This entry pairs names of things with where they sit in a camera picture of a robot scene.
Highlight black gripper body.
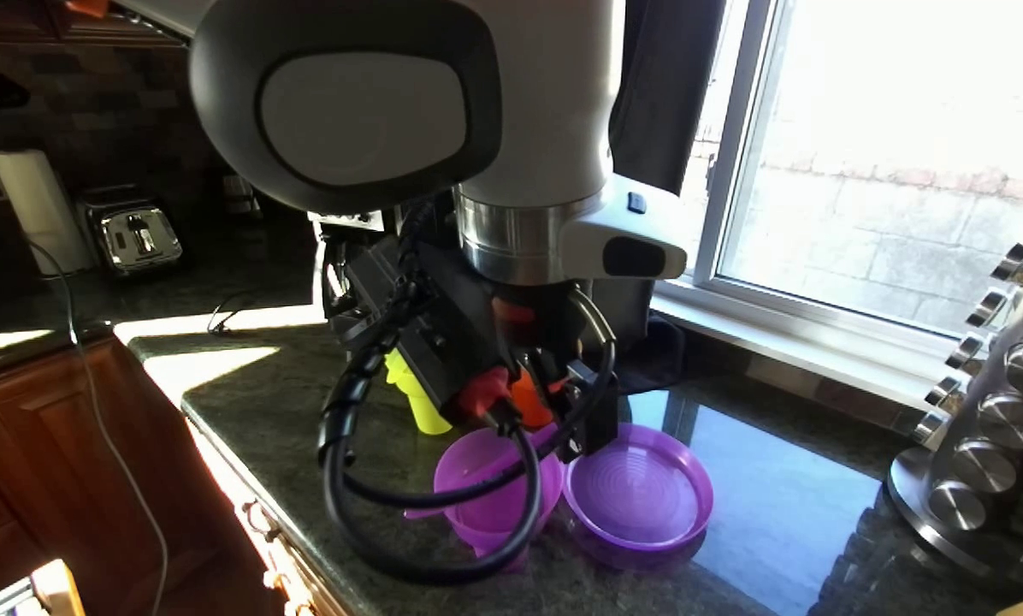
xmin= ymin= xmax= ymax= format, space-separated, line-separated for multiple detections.
xmin=340 ymin=235 xmax=621 ymax=452

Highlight small purple plastic bowl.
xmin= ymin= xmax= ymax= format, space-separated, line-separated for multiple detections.
xmin=431 ymin=420 xmax=569 ymax=560

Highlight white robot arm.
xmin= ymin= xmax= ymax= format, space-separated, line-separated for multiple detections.
xmin=111 ymin=0 xmax=689 ymax=287

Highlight orange plastic cup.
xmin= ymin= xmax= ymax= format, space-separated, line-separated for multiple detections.
xmin=511 ymin=373 xmax=556 ymax=430

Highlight yellow-green plastic cup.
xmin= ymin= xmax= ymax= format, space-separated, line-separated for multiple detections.
xmin=387 ymin=353 xmax=451 ymax=438

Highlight wooden knife block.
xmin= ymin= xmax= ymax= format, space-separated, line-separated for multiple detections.
xmin=27 ymin=556 xmax=87 ymax=616

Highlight purple plastic plate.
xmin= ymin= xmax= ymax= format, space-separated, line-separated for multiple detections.
xmin=566 ymin=425 xmax=714 ymax=567

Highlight silver toaster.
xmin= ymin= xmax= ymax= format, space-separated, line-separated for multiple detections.
xmin=84 ymin=186 xmax=184 ymax=278

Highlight wooden base cabinet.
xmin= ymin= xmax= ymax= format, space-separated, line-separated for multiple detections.
xmin=0 ymin=334 xmax=283 ymax=616

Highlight white paper towel roll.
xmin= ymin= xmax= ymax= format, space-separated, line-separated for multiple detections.
xmin=0 ymin=147 xmax=94 ymax=274

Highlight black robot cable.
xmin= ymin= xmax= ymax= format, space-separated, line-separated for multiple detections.
xmin=316 ymin=259 xmax=623 ymax=590

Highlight window frame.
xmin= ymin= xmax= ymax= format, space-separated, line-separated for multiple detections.
xmin=644 ymin=0 xmax=1023 ymax=414

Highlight white power cord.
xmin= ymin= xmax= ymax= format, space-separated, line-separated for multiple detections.
xmin=25 ymin=233 xmax=174 ymax=616

